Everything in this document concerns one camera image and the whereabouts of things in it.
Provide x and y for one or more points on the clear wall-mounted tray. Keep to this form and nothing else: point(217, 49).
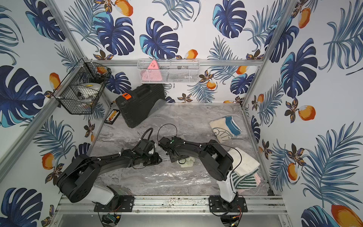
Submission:
point(174, 70)

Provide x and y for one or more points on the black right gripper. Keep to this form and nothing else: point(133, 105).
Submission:
point(172, 160)

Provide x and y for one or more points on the small black orange box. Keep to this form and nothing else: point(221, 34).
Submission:
point(111, 118)

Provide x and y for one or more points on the aluminium front rail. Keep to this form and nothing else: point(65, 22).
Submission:
point(180, 205)

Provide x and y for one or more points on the black wire basket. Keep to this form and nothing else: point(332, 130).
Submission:
point(82, 88)

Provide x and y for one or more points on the clear plastic vacuum bag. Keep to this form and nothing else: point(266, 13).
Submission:
point(170, 182)

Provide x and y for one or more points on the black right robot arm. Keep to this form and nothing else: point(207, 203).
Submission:
point(216, 160)

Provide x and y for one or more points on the cream and teal folded towel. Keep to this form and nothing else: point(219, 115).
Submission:
point(225, 128)

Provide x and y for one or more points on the pink triangle object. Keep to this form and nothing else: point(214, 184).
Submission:
point(152, 74)

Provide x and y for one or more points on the white folded towel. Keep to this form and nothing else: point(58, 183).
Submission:
point(243, 163)

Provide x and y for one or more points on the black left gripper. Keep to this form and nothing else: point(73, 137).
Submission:
point(153, 159)

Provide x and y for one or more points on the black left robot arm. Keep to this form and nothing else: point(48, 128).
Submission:
point(77, 182)

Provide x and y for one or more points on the black plastic tool case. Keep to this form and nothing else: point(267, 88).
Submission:
point(135, 105)

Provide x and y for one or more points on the green striped folded towel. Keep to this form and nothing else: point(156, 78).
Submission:
point(245, 182)

